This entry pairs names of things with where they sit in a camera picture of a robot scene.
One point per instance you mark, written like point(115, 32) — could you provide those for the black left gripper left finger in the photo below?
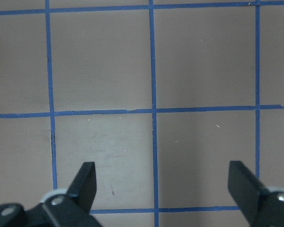
point(58, 208)

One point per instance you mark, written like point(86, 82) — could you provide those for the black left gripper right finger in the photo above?
point(262, 206)

